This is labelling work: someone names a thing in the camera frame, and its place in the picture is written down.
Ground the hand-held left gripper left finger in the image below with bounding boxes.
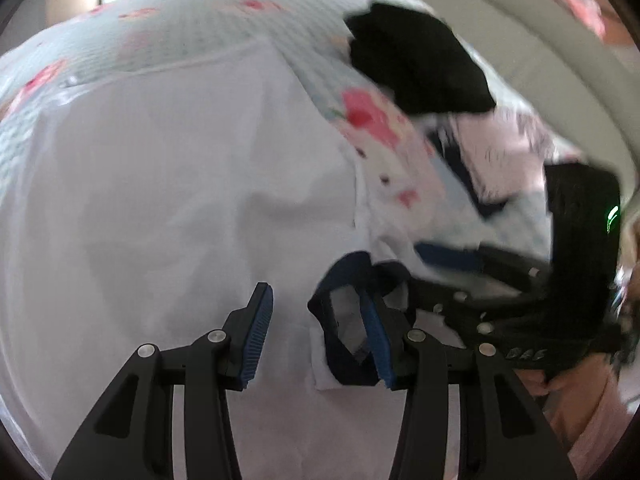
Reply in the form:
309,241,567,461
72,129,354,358
51,282,275,480

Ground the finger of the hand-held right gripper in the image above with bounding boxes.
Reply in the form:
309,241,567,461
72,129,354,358
400,277,548,356
414,241,553,293

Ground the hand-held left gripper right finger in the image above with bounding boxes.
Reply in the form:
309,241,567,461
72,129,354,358
359,292,578,480

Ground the white shirt with navy collar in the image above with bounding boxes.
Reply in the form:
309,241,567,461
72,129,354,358
0,40,501,480

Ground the pink white printed garment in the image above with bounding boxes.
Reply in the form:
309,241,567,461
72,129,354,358
425,107,561,218

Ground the crumpled black garment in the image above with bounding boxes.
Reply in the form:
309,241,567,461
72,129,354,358
344,2,497,116

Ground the grey padded headboard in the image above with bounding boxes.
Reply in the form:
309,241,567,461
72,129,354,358
345,0,640,176

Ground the printed checkered blanket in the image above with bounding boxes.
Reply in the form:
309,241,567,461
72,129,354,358
0,0,591,271

